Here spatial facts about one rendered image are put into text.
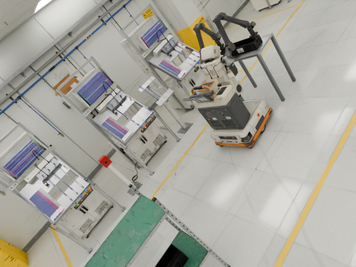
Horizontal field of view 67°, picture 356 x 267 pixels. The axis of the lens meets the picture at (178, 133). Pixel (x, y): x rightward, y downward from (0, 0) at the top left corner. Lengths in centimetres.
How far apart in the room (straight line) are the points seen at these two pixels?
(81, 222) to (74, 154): 185
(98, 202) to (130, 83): 294
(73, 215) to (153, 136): 177
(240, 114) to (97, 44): 384
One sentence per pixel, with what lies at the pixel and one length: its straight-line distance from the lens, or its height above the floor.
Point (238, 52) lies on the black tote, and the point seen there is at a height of 84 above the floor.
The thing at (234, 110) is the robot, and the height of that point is 56.
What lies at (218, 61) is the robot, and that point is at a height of 106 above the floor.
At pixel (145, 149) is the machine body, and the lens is 470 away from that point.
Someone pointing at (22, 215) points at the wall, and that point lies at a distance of 614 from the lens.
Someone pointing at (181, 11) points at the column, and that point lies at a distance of 679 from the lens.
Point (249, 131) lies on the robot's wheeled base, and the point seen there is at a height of 23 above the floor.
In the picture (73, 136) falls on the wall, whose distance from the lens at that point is 597.
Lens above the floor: 220
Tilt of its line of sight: 27 degrees down
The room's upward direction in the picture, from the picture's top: 41 degrees counter-clockwise
